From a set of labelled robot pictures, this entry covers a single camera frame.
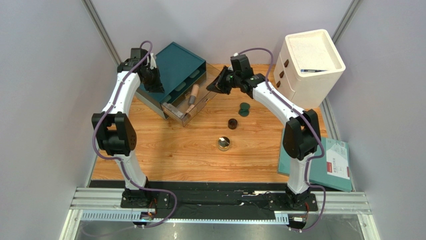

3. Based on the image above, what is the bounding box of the dark green powder puff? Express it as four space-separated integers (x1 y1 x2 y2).
238 109 250 117
240 102 251 111

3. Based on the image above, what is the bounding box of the beige tube grey cap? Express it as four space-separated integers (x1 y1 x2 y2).
187 84 200 106

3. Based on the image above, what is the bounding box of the dark brown round jar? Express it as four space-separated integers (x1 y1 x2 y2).
227 118 238 130

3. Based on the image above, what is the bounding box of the gold lid glass jar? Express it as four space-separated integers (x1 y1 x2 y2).
217 136 231 152

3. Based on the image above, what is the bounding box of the clear plastic bottle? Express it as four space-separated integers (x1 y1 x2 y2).
165 103 185 119

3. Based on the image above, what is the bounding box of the beige foundation pump bottle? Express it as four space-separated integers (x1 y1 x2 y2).
184 104 197 119

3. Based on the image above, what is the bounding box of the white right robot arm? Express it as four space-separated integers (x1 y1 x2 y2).
206 66 322 195

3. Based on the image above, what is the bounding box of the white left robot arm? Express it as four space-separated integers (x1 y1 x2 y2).
91 54 154 195

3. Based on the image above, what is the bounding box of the teal drawer organizer box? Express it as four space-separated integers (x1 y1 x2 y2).
139 42 206 104

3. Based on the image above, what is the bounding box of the white drawer cabinet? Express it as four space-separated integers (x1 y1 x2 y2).
273 29 346 109

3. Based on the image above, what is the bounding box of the teal flat box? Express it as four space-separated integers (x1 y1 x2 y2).
277 137 353 192

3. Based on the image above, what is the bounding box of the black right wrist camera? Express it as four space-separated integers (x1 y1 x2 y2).
230 54 251 72

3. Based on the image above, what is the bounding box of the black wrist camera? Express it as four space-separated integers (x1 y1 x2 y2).
230 54 251 72
130 47 148 61

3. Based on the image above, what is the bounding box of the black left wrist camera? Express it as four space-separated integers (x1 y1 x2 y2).
130 47 148 61

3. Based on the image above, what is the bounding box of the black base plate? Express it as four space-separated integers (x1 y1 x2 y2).
89 180 328 221

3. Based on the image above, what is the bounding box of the aluminium frame rail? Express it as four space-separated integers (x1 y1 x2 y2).
60 182 380 240

